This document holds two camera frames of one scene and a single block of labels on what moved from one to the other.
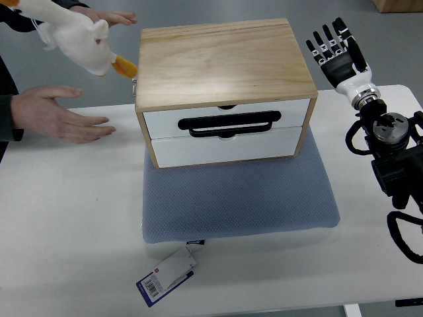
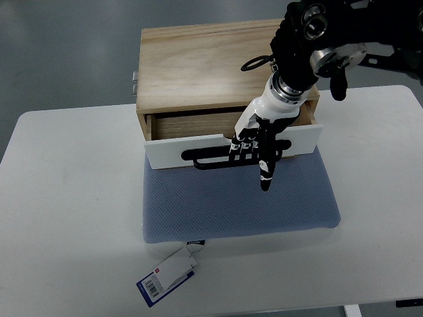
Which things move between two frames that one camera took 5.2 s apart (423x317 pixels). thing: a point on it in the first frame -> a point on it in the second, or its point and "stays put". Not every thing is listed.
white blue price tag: (167, 277) stays put
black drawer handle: (229, 125) -> (221, 154)
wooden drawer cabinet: (223, 92) stays put
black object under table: (408, 302) stays put
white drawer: (164, 124) -> (168, 154)
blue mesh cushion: (251, 198) stays put
